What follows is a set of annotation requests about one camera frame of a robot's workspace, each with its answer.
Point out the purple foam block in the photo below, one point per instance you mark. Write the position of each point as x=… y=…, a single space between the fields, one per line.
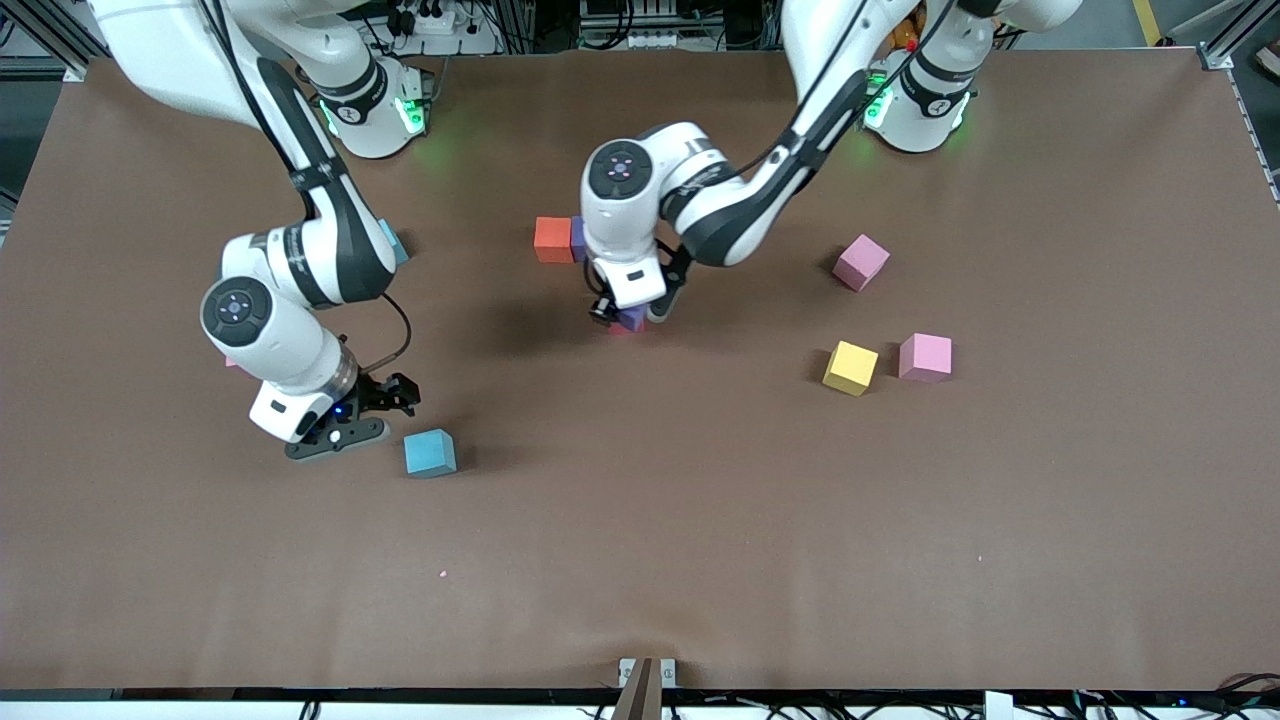
x=577 y=240
x=632 y=318

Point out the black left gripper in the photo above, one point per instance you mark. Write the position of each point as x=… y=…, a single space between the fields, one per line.
x=677 y=271

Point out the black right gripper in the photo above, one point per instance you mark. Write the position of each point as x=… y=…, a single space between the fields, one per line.
x=376 y=393

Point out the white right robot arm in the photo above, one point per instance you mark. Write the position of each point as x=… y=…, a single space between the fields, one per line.
x=290 y=350

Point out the white power strip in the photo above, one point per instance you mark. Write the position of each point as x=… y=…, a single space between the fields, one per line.
x=650 y=40
x=470 y=40

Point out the orange foam block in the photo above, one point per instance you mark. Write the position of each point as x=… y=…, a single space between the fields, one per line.
x=553 y=240

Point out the brown upright pole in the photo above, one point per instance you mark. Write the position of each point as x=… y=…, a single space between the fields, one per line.
x=640 y=695

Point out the pile of orange snacks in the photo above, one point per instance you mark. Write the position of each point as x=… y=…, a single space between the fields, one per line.
x=905 y=30

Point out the yellow foam block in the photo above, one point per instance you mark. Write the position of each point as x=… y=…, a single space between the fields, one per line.
x=850 y=368

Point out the lilac pink foam block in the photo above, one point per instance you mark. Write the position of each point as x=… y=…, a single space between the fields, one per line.
x=861 y=262

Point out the small metal bracket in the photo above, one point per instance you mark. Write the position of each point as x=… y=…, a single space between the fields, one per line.
x=626 y=670

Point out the aluminium frame profile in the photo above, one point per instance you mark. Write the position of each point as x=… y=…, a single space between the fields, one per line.
x=1215 y=58
x=75 y=72

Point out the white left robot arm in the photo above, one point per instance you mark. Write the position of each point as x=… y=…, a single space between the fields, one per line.
x=620 y=230

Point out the cyan foam block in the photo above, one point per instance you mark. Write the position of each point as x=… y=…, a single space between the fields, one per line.
x=430 y=452
x=398 y=245

